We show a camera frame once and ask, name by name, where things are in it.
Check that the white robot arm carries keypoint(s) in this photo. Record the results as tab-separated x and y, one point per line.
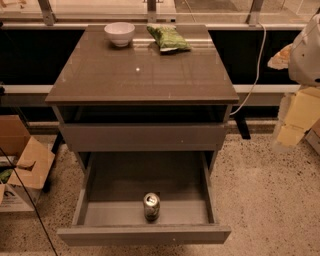
304	64

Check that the white ceramic bowl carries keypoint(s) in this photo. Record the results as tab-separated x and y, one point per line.
120	33

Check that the open cardboard box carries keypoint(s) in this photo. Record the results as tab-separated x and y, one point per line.
27	162

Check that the closed grey top drawer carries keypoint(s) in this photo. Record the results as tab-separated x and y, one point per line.
142	137

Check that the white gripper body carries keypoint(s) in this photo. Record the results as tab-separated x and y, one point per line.
306	60

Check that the grey drawer cabinet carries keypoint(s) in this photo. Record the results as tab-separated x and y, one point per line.
138	84

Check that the open grey middle drawer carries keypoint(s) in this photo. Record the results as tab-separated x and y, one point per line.
110	208

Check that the green chip bag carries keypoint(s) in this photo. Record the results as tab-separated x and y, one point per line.
167	38

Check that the green 7up soda can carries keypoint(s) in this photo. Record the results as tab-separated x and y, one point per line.
151	202

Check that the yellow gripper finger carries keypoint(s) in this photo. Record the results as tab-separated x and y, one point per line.
281	59
286	138

